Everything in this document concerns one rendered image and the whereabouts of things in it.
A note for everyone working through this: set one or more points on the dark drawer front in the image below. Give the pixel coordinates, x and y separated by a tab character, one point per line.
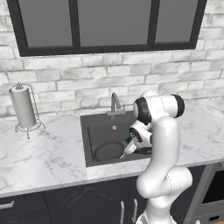
26	201

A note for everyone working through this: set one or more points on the dark cupboard door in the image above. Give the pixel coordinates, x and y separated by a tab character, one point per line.
84	204
141	205
23	218

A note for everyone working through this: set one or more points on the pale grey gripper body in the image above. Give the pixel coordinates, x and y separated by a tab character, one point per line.
131	147

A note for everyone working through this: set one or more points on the grey metal tap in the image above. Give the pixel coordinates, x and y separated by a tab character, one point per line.
114	102

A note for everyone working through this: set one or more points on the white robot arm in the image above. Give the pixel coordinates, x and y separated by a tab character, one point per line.
163	151

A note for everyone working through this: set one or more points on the grey oven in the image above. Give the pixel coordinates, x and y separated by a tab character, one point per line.
211	192

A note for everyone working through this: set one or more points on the dark grey sink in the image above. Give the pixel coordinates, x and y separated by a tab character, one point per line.
99	131

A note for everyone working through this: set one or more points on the black frying pan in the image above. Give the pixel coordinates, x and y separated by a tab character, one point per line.
108	151

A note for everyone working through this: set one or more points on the black framed window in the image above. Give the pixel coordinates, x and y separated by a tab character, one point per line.
75	23

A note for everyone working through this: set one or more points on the white paper towel roll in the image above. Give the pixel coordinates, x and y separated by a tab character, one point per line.
23	108

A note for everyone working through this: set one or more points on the green sponge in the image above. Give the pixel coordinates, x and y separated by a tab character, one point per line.
127	141

